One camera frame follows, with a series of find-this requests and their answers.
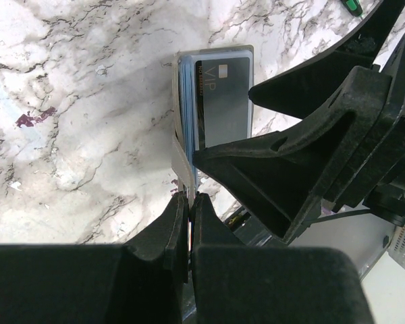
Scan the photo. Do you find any grey leather card holder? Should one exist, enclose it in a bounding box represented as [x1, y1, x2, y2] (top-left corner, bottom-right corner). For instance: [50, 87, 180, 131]
[172, 45, 254, 198]

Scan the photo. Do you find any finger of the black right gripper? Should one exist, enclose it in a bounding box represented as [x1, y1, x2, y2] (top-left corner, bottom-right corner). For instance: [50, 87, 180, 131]
[193, 67, 392, 242]

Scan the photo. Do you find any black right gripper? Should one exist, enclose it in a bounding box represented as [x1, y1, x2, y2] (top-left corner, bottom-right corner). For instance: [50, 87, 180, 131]
[248, 0, 405, 227]

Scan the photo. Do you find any black VIP credit card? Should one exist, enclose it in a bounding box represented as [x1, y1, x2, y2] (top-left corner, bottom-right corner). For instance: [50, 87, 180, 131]
[195, 55, 252, 149]

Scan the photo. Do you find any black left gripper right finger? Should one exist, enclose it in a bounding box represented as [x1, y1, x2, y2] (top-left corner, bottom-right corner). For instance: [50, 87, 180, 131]
[192, 194, 373, 323]

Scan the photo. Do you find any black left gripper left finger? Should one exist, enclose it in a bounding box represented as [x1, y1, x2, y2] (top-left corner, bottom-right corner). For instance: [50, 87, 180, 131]
[0, 192, 190, 323]

